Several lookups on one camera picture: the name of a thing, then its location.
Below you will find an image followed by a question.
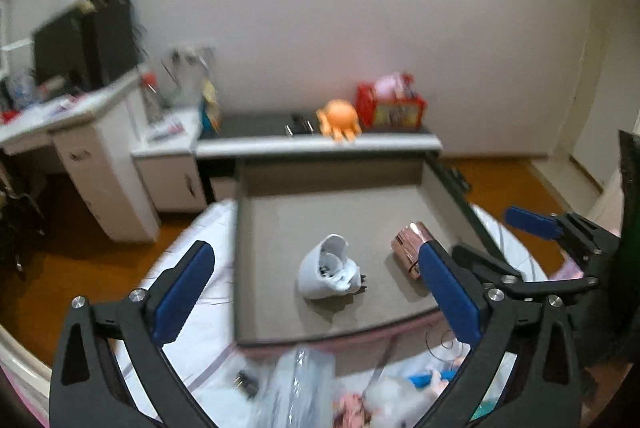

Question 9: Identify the white rounded toy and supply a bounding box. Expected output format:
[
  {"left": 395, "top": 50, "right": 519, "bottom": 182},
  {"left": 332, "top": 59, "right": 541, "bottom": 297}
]
[{"left": 298, "top": 234, "right": 371, "bottom": 301}]

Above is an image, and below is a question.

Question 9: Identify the clear plastic bag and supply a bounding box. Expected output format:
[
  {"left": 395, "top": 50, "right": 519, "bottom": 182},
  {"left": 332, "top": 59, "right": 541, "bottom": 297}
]
[{"left": 255, "top": 347, "right": 337, "bottom": 428}]

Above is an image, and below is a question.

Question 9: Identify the black computer tower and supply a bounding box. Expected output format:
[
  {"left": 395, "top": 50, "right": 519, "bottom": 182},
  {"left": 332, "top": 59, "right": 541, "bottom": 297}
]
[{"left": 80, "top": 0, "right": 139, "bottom": 89}]

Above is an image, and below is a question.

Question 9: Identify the clear bottle red cap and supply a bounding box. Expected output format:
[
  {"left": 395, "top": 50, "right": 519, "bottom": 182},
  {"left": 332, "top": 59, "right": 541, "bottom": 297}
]
[{"left": 141, "top": 72, "right": 162, "bottom": 115}]

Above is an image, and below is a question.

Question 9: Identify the white striped tablecloth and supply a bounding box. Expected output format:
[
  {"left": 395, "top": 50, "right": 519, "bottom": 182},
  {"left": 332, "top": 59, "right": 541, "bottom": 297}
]
[{"left": 107, "top": 200, "right": 566, "bottom": 428}]

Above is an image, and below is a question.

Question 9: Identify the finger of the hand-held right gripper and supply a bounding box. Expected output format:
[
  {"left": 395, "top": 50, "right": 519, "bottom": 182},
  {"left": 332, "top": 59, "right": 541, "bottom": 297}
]
[
  {"left": 451, "top": 244, "right": 598, "bottom": 305},
  {"left": 504, "top": 206, "right": 621, "bottom": 269}
]

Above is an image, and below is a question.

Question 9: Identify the white wall socket strip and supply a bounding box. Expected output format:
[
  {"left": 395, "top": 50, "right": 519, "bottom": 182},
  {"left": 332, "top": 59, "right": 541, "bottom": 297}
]
[{"left": 167, "top": 42, "right": 217, "bottom": 64}]

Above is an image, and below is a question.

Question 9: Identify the pink packet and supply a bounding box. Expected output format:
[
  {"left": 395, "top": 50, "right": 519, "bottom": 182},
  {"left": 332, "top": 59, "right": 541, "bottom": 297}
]
[{"left": 149, "top": 119, "right": 184, "bottom": 142}]

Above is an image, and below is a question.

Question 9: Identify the white plush toy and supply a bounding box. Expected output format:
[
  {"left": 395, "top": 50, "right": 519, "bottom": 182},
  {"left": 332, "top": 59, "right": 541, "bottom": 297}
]
[{"left": 364, "top": 375, "right": 444, "bottom": 427}]

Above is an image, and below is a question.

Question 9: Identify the yellow blue snack bag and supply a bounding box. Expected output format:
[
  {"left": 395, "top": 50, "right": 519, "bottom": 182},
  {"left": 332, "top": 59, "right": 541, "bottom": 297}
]
[{"left": 200, "top": 80, "right": 222, "bottom": 131}]

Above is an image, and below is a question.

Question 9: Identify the small black device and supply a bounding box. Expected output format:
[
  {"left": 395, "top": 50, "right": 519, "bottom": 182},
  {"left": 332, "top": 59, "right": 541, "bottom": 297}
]
[{"left": 285, "top": 113, "right": 315, "bottom": 137}]

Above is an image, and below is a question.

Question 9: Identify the white bedside cabinet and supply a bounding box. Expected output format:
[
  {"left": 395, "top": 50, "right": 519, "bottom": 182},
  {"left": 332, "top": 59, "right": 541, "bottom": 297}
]
[{"left": 131, "top": 105, "right": 212, "bottom": 215}]

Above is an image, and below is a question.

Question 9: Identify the clear plastic ball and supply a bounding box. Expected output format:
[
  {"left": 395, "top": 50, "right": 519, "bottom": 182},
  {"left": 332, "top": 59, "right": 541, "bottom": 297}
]
[{"left": 425, "top": 327, "right": 471, "bottom": 362}]

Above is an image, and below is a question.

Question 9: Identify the black hair clip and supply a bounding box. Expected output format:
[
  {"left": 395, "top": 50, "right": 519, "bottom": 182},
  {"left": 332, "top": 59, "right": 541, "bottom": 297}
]
[{"left": 236, "top": 370, "right": 259, "bottom": 397}]

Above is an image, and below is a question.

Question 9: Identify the low grey white cabinet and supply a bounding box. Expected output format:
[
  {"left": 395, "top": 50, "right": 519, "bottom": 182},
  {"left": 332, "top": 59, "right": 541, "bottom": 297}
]
[{"left": 195, "top": 112, "right": 444, "bottom": 205}]

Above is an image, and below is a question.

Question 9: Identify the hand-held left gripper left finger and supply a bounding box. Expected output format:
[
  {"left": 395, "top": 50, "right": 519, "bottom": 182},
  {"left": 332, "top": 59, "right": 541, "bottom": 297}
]
[{"left": 48, "top": 240, "right": 216, "bottom": 428}]

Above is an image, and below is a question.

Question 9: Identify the black computer monitor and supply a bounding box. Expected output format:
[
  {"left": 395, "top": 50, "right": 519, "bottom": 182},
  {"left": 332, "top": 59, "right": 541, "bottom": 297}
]
[{"left": 31, "top": 5, "right": 90, "bottom": 89}]

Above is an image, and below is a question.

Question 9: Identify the pink plush toy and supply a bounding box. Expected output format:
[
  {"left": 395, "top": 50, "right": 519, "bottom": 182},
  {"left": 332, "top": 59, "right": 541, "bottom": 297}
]
[{"left": 375, "top": 72, "right": 407, "bottom": 98}]

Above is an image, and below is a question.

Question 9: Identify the pink storage box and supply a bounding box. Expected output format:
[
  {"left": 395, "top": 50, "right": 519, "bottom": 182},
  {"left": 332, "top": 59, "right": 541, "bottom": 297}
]
[{"left": 231, "top": 152, "right": 507, "bottom": 351}]

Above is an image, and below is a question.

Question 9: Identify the orange octopus plush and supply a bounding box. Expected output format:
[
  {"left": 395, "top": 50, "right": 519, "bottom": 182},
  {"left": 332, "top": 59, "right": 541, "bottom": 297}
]
[{"left": 316, "top": 100, "right": 362, "bottom": 143}]

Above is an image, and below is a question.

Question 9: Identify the white desk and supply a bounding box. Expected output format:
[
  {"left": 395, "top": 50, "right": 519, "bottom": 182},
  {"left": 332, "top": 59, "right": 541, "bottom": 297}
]
[{"left": 0, "top": 68, "right": 162, "bottom": 245}]

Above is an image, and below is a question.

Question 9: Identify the rose gold cylindrical case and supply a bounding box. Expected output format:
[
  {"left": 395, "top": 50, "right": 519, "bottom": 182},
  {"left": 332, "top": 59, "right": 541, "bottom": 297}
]
[{"left": 391, "top": 222, "right": 437, "bottom": 281}]

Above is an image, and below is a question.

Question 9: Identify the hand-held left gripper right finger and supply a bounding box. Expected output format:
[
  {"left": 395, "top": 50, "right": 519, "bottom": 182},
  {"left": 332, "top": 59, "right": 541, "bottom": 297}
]
[{"left": 419, "top": 240, "right": 583, "bottom": 428}]

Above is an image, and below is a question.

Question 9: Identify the black chair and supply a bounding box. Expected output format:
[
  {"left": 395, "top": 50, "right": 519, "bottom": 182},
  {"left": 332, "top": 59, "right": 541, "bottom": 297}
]
[{"left": 0, "top": 158, "right": 48, "bottom": 277}]

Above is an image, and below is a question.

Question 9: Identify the red toy crate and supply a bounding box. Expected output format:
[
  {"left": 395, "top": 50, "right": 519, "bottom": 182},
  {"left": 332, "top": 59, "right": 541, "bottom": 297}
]
[{"left": 356, "top": 82, "right": 429, "bottom": 131}]

